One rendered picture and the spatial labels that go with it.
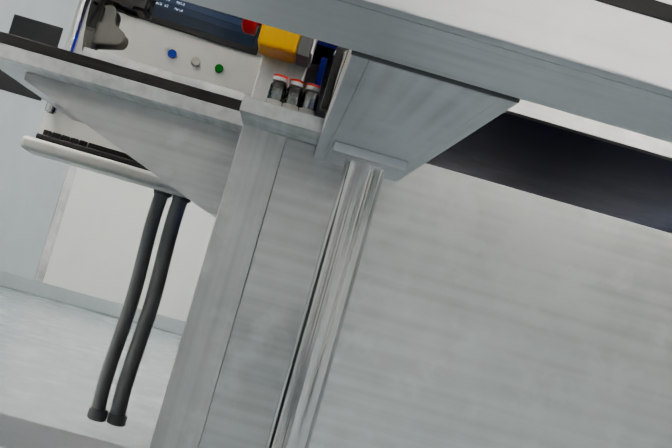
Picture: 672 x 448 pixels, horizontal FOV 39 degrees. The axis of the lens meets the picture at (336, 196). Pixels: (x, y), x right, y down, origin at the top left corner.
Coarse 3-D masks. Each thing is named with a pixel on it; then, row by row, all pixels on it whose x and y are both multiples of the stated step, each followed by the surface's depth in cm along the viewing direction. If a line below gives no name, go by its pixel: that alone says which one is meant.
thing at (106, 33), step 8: (104, 8) 146; (112, 8) 146; (104, 16) 145; (112, 16) 145; (104, 24) 145; (112, 24) 145; (88, 32) 144; (96, 32) 145; (104, 32) 145; (112, 32) 145; (120, 32) 145; (88, 40) 145; (96, 40) 145; (104, 40) 145; (112, 40) 145; (120, 40) 145
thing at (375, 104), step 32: (352, 64) 70; (384, 64) 68; (352, 96) 83; (384, 96) 79; (416, 96) 75; (448, 96) 72; (480, 96) 69; (352, 128) 100; (384, 128) 94; (416, 128) 89; (448, 128) 85; (416, 160) 110
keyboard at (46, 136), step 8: (40, 136) 210; (48, 136) 211; (56, 136) 212; (64, 136) 212; (64, 144) 211; (72, 144) 212; (80, 144) 213; (88, 144) 213; (88, 152) 212; (96, 152) 212; (104, 152) 213; (112, 152) 214; (120, 152) 215; (120, 160) 213; (128, 160) 214; (144, 168) 214
